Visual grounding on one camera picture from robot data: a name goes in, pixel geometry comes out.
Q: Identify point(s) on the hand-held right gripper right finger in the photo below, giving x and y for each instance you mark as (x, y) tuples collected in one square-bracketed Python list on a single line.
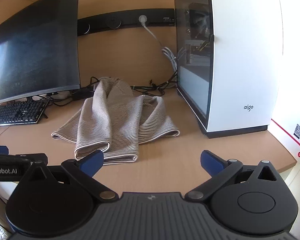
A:
[(211, 162)]

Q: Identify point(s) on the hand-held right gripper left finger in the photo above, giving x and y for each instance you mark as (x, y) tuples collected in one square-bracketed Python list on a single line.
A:
[(92, 162)]

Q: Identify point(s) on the striped beige garment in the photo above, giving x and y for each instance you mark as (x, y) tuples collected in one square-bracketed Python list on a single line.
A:
[(120, 120)]

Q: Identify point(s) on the black computer keyboard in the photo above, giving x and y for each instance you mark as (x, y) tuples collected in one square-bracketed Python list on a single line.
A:
[(17, 111)]

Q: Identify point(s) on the white red printed box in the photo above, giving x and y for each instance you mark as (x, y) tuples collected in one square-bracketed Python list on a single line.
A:
[(296, 120)]

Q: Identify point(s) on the black curved computer monitor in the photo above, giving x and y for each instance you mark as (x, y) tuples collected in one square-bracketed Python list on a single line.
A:
[(32, 47)]

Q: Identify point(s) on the white glass-sided computer case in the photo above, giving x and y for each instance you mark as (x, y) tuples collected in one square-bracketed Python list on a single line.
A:
[(240, 55)]

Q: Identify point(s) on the black wall power rail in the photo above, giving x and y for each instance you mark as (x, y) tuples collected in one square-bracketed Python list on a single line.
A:
[(130, 21)]

